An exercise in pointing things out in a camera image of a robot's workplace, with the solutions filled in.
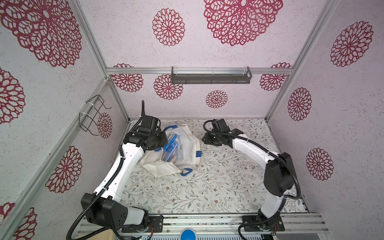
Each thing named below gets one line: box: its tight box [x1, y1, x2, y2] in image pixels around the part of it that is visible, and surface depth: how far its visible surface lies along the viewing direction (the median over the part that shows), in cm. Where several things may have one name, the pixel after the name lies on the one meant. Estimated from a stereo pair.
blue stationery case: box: [161, 134, 179, 162], surface depth 99 cm
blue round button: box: [180, 229, 196, 240], surface depth 71 cm
